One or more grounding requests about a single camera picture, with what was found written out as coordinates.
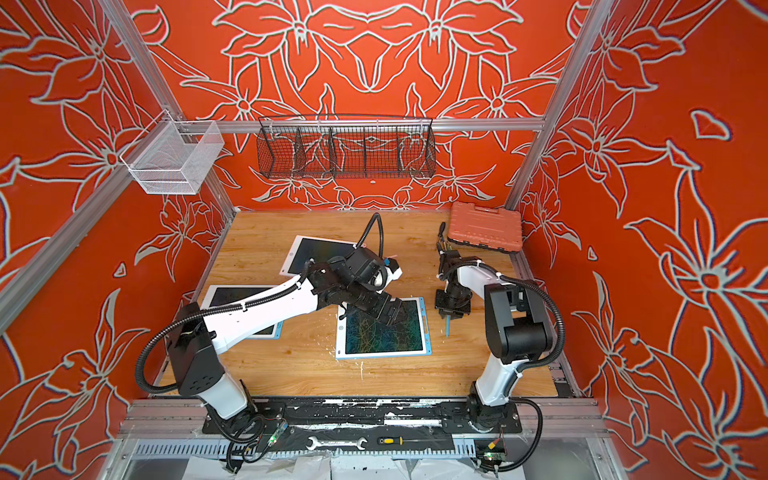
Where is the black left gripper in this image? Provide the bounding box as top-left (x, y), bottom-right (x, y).
top-left (348, 282), bottom-right (413, 327)

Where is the blue tablet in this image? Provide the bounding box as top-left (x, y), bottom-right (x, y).
top-left (335, 297), bottom-right (432, 360)
top-left (200, 285), bottom-right (283, 340)

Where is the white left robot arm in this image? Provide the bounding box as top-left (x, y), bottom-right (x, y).
top-left (135, 240), bottom-right (408, 420)

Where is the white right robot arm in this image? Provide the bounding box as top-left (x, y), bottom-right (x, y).
top-left (435, 246), bottom-right (566, 432)

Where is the red plastic tool case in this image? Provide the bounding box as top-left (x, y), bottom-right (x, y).
top-left (447, 202), bottom-right (523, 253)

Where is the silver combination wrench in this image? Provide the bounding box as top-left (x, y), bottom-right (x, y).
top-left (306, 436), bottom-right (368, 451)

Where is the yellow handled screwdriver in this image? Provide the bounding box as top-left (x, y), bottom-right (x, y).
top-left (377, 436), bottom-right (431, 445)

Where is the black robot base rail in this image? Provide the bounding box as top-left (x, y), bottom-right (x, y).
top-left (200, 395), bottom-right (523, 436)

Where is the black wire wall basket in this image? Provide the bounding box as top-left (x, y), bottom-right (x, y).
top-left (256, 114), bottom-right (437, 180)

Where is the white slotted cable duct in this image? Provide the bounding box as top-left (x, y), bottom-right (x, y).
top-left (129, 438), bottom-right (477, 460)

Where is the clear plastic wall bin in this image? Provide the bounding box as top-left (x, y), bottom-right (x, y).
top-left (119, 110), bottom-right (224, 195)

